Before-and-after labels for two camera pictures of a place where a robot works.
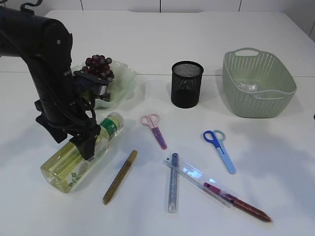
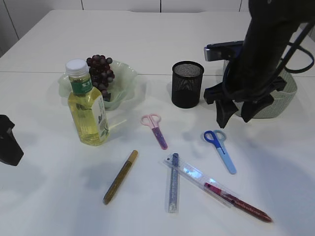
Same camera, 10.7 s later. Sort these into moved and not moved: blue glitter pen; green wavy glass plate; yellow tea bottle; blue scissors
Moved: yellow tea bottle
Not moved: green wavy glass plate; blue scissors; blue glitter pen
